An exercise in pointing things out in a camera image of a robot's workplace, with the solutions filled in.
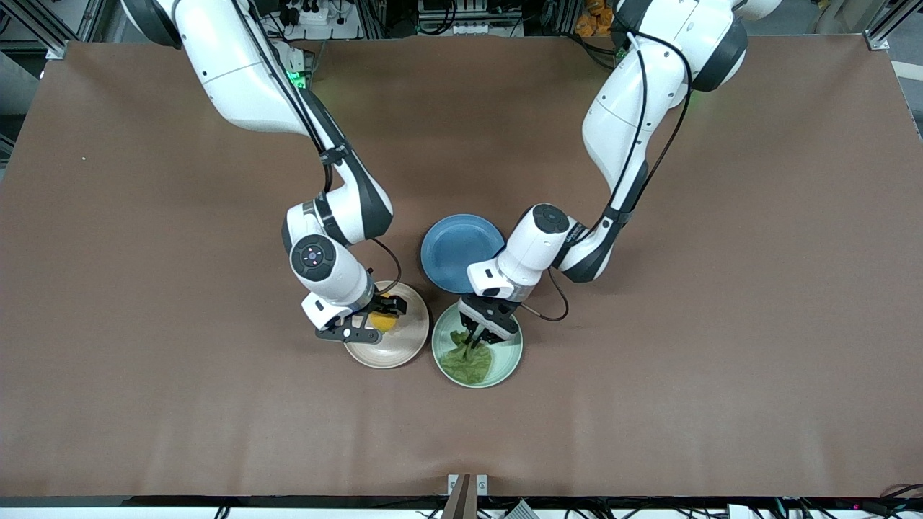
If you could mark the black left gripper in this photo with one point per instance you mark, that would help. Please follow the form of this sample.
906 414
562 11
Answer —
492 313

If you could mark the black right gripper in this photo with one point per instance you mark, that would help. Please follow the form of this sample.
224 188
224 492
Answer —
383 305

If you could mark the yellow lemon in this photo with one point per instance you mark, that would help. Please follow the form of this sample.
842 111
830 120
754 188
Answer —
382 322

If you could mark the green lettuce leaf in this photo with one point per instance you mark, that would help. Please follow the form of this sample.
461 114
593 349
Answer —
467 364

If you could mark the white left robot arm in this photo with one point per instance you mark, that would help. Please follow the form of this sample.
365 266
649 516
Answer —
620 122

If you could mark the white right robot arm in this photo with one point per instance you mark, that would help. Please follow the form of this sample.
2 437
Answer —
238 79

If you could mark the beige pink plate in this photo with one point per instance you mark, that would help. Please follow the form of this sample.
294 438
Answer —
407 349

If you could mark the light green plate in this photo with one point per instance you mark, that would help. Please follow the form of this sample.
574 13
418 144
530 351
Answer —
508 364

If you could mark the blue plate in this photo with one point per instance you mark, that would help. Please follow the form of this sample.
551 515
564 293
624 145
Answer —
454 252

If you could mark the grey ribbed block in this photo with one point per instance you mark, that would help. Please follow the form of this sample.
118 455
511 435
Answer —
520 510

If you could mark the brown table cover sheet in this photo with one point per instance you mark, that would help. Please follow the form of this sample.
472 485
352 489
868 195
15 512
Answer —
216 396

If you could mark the white power strip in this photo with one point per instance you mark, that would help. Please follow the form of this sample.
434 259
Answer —
339 29

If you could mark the brown camera mount post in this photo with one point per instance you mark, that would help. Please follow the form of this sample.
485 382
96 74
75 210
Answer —
467 497

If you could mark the silver aluminium frame post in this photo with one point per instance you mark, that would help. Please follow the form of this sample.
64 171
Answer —
59 47
883 32

